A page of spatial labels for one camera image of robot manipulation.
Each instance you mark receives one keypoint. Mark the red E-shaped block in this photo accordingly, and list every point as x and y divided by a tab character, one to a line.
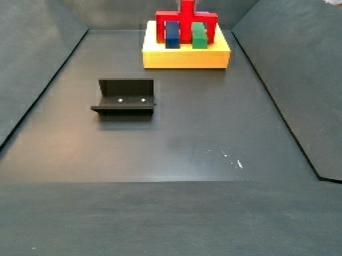
186	17

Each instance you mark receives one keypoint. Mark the yellow base board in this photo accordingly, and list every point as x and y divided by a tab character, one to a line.
185	58

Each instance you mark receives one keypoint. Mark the green long block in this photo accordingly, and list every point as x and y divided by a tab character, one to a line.
200	36

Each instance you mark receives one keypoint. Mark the blue long block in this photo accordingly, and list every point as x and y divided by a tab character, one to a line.
173	41

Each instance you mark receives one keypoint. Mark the purple cross-shaped block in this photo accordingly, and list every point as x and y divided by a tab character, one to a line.
196	10

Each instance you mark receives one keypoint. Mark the black angle bracket holder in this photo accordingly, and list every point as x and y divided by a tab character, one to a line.
126	96

